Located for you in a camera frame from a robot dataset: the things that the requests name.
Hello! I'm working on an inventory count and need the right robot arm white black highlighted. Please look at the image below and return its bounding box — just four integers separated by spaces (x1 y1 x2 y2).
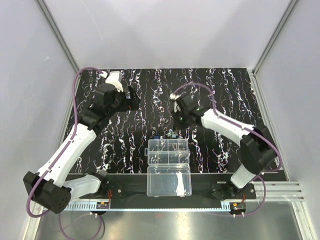
169 93 279 189

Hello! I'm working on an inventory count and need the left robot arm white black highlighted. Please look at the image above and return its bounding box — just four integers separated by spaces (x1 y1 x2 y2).
23 83 141 218

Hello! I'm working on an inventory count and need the black marbled table mat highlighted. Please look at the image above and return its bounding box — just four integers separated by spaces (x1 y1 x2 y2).
70 68 264 174

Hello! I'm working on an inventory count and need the clear plastic organizer box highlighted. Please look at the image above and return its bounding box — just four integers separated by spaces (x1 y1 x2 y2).
146 138 192 198

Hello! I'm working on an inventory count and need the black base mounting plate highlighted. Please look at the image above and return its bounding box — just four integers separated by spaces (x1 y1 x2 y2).
66 170 257 212

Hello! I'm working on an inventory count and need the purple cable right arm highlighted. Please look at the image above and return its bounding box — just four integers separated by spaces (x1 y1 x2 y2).
169 82 283 217

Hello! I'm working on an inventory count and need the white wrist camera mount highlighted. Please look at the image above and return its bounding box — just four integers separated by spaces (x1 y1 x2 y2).
105 71 124 92

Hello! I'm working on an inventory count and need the aluminium rail right side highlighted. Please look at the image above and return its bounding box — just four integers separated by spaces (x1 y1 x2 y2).
245 181 305 202

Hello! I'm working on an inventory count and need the white slotted cable duct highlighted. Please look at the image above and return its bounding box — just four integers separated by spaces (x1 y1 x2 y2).
64 200 231 212

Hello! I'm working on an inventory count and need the left aluminium frame post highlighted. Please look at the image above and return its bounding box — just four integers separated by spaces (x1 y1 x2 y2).
35 0 80 73

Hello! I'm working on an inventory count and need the aluminium frame post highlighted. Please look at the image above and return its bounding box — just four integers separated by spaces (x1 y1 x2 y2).
35 0 80 73
252 0 300 76

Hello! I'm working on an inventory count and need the right aluminium frame post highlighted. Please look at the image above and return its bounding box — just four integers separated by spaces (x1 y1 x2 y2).
252 0 300 76

